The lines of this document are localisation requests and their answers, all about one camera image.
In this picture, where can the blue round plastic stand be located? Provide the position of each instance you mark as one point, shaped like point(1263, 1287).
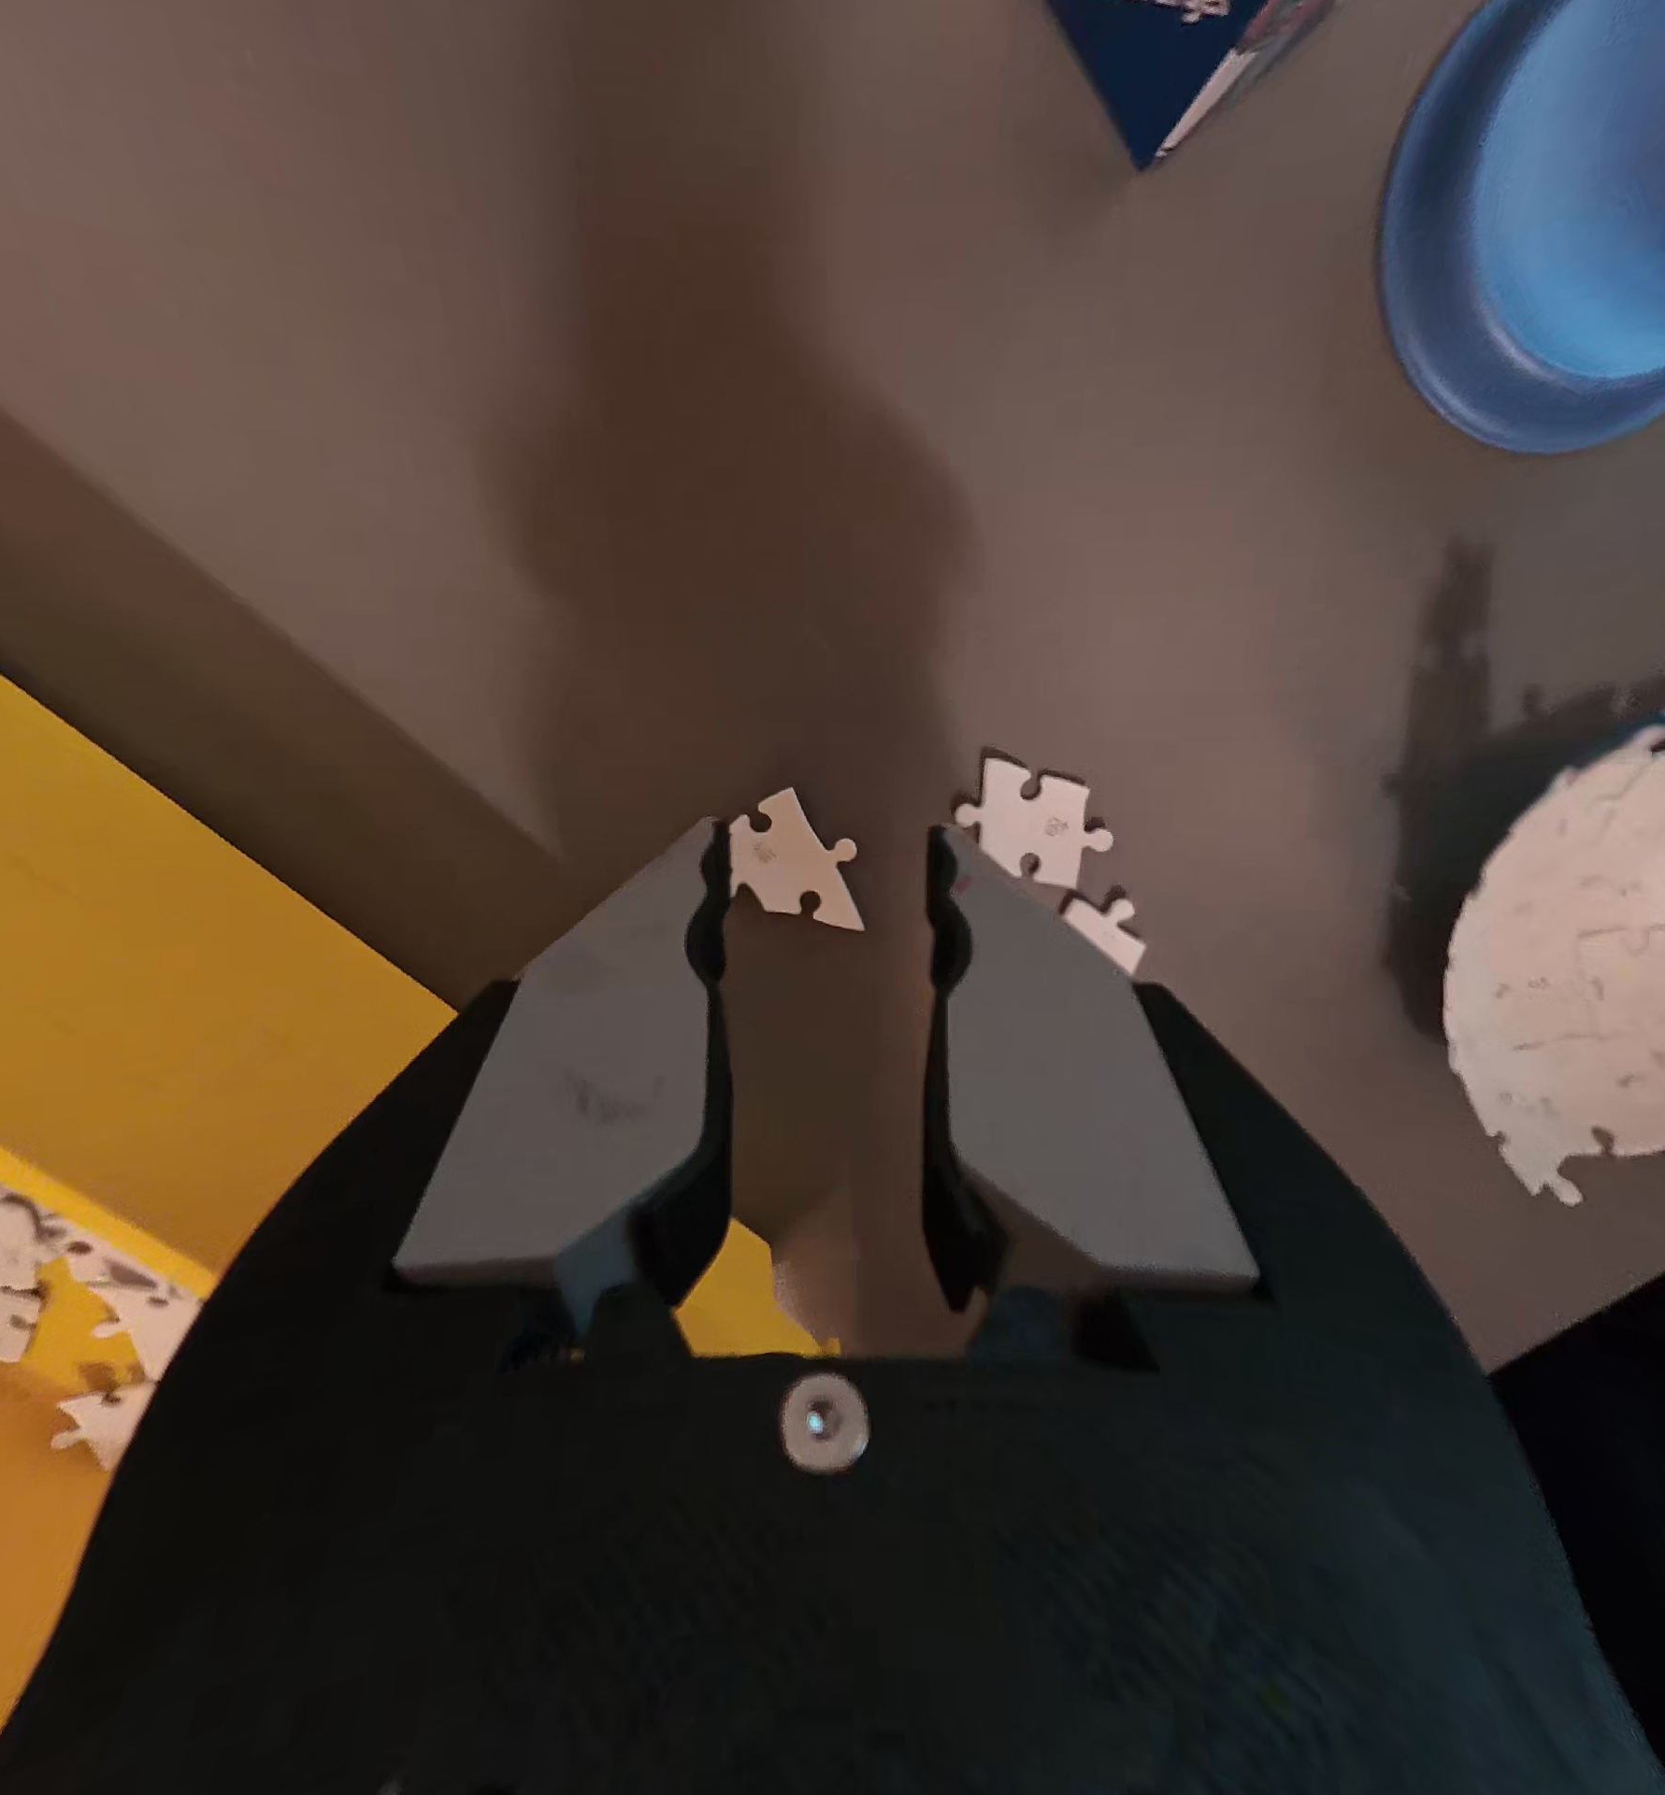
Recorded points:
point(1592, 184)

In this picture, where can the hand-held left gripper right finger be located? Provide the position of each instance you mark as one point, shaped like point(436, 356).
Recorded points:
point(1088, 1122)

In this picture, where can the printed cardboard puzzle box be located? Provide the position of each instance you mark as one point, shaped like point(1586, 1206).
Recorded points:
point(1152, 70)

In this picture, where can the yellow plastic bin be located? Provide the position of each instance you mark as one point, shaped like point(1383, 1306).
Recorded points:
point(145, 909)

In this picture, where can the single pointed white puzzle piece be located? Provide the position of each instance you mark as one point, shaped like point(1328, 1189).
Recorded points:
point(780, 852)

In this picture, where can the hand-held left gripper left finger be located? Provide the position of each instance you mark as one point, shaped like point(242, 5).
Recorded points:
point(577, 1105)

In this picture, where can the white assembled puzzle ball section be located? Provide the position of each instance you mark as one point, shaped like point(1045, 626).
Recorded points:
point(1592, 982)

